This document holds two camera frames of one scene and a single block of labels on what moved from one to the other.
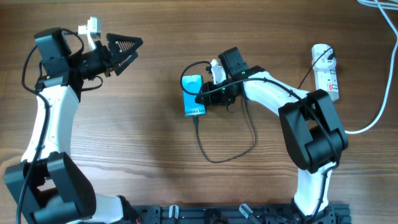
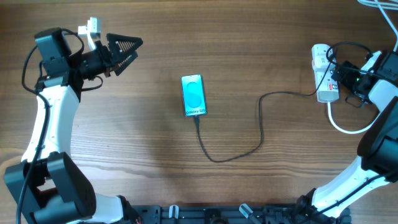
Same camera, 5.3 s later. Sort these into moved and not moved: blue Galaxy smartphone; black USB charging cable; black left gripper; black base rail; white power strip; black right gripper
Moved: black right gripper; black USB charging cable
Not moved: black left gripper; white power strip; blue Galaxy smartphone; black base rail
